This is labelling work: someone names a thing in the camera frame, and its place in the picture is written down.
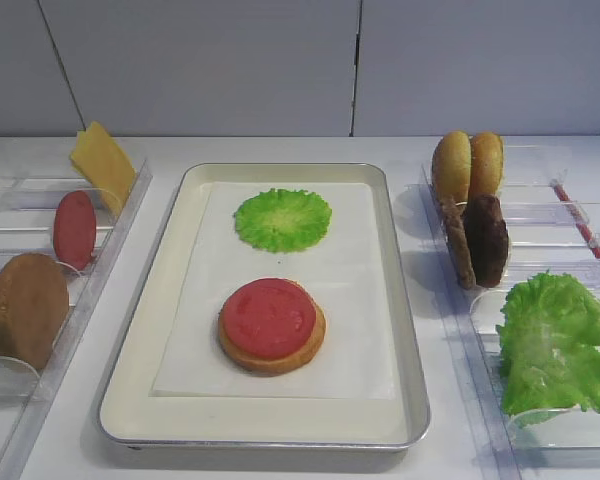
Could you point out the dark brown meat patty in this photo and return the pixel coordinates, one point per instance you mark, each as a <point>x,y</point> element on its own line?
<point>487,237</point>

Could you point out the round flat lettuce leaf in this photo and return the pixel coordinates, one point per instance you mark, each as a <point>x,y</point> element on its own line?
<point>283,221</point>

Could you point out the tomato slice on bun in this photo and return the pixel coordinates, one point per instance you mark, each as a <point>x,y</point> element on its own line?
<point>269,318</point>

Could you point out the thin brown meat patty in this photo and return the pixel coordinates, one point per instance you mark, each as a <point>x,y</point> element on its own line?
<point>457,243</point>

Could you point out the yellow cheese slices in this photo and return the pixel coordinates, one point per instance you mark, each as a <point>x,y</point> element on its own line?
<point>99,158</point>

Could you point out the red tomato slice in rack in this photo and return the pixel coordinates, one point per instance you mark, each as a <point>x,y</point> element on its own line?
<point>74,230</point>

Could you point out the large curly lettuce leaf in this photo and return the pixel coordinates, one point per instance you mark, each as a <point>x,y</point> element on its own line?
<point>549,345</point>

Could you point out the metal baking tray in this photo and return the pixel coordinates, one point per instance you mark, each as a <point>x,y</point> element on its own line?
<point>131,412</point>

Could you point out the bottom bun on tray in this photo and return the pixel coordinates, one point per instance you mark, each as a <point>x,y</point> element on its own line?
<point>281,365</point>

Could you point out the white parchment paper sheet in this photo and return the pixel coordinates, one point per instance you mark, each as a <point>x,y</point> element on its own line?
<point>344,275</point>

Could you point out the left top bun half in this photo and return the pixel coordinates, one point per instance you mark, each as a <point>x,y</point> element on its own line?
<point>451,167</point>

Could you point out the bun half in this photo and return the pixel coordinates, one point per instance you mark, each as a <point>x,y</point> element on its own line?
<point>487,163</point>
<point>451,167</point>

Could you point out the right top bun half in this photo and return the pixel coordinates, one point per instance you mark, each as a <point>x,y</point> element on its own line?
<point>487,163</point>

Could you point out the left clear acrylic rack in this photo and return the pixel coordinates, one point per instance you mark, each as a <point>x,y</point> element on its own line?
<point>27,210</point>

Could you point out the clear acrylic rack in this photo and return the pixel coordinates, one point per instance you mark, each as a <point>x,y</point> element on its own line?
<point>27,210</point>
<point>552,231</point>

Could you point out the right clear acrylic rack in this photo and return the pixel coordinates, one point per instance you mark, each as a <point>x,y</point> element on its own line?
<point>552,231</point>

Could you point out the brown bun in left rack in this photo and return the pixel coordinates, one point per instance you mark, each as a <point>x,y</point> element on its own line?
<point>34,303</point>

